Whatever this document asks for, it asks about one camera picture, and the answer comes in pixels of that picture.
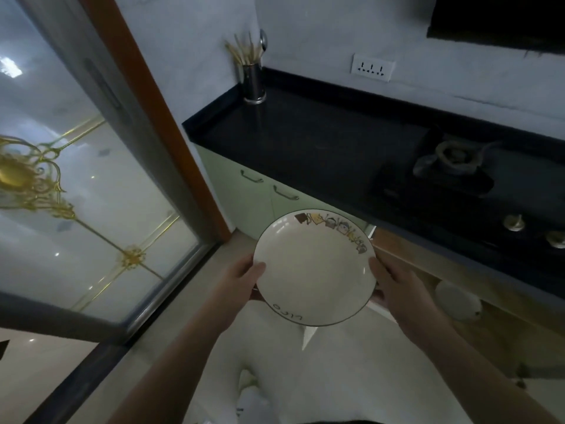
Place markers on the person's right hand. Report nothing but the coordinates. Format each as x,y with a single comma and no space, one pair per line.
406,300

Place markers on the person's left hand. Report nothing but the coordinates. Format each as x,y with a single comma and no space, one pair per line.
236,289

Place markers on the white plate with cartoon print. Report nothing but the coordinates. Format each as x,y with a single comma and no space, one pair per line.
313,273

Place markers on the person's left forearm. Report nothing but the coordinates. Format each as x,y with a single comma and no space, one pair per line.
176,370

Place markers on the person's white trousers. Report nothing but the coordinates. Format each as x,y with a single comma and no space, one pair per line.
353,384

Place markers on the black countertop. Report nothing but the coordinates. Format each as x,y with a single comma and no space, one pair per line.
318,141

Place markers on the pale green lower cupboard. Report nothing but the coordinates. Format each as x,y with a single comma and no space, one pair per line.
238,198

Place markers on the brass stove knob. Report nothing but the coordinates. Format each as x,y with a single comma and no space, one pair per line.
556,239
514,222

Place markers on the black glass gas stove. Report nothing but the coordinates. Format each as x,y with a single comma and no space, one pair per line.
521,185

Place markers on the glass sliding door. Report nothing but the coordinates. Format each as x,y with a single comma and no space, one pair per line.
88,172

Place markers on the bundle of wooden chopsticks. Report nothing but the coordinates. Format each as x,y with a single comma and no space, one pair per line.
243,50

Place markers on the metal spoon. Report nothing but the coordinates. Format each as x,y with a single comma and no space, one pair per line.
263,39

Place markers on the black range hood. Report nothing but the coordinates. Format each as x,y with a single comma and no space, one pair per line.
494,17

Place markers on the brown wooden door frame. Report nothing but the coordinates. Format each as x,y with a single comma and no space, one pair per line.
154,105

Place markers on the small white wall socket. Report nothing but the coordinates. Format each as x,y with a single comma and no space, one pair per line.
373,67

